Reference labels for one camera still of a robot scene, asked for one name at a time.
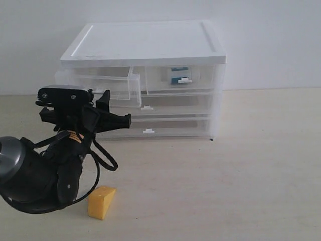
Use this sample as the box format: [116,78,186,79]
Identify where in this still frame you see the yellow cheese wedge block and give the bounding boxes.
[88,186,116,220]

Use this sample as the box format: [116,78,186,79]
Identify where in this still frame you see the bottom wide clear drawer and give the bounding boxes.
[97,118,213,140]

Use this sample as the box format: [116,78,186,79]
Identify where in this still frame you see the left black cable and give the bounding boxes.
[5,135,118,214]

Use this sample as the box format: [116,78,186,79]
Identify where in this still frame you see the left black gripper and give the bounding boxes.
[39,90,131,141]

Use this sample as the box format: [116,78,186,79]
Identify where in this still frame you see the white plastic drawer cabinet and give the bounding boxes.
[59,20,227,140]

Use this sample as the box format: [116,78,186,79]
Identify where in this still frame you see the wide clear drawer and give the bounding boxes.
[97,118,213,140]
[110,95,213,116]

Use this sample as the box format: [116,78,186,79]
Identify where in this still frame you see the middle wide clear drawer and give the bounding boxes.
[110,95,213,116]

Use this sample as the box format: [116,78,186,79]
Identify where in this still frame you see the blue white pill bottle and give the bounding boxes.
[169,66,192,85]

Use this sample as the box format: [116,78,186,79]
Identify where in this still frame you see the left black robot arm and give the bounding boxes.
[1,85,131,214]

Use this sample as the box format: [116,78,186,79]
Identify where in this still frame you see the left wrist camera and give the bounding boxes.
[36,85,94,108]

